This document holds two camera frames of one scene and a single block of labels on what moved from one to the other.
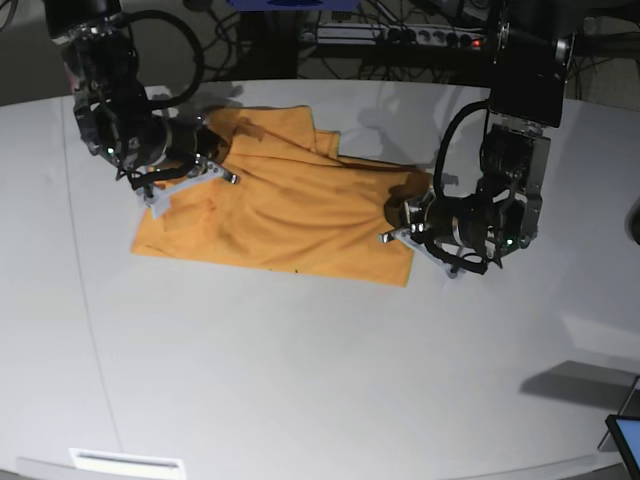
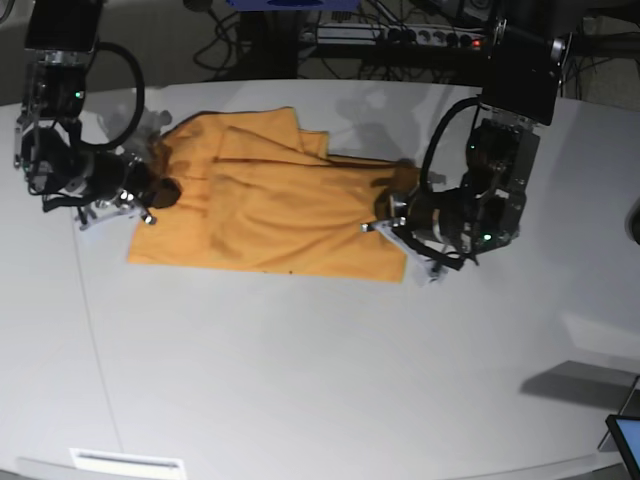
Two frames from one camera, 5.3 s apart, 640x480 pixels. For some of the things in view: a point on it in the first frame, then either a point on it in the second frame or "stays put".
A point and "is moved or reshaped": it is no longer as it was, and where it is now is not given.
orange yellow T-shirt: x=295 y=202 is moved or reshaped
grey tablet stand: x=631 y=408 stays put
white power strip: x=391 y=34 stays put
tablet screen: x=625 y=431 stays put
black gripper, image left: x=172 y=144 → x=113 y=175
